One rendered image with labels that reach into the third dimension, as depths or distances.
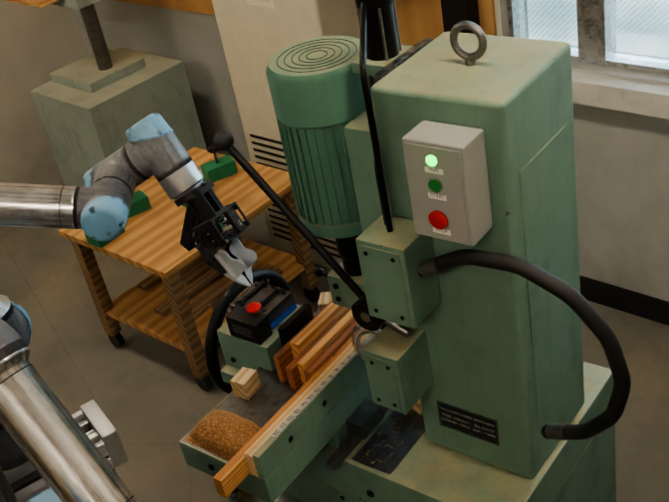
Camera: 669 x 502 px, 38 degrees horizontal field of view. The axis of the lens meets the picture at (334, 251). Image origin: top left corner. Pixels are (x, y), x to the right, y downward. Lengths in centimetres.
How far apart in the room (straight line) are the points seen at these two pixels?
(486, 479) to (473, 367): 23
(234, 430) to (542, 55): 83
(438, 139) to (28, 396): 64
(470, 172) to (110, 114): 273
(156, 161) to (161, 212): 157
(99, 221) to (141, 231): 158
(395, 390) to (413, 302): 20
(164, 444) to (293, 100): 184
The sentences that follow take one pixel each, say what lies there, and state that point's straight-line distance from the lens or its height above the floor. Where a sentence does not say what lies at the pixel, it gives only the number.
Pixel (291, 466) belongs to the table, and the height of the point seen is 87.
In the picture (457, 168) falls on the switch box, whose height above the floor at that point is 145.
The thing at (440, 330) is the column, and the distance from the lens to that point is 162.
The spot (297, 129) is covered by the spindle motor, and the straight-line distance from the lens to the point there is 160.
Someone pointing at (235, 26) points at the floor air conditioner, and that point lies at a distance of 350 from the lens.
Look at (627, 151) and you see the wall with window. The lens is 308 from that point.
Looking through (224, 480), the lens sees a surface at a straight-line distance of 166.
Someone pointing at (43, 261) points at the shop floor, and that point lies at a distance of 440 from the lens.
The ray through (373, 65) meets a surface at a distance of 150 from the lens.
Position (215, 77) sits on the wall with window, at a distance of 423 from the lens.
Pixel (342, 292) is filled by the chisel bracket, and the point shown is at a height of 104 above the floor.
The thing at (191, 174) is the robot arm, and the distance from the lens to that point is 177.
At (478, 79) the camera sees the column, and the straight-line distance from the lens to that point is 140.
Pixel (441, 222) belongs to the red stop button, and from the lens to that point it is 137.
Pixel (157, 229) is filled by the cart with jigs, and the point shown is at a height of 53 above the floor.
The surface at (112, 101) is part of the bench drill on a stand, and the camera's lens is 392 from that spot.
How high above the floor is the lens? 208
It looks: 32 degrees down
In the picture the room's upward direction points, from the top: 12 degrees counter-clockwise
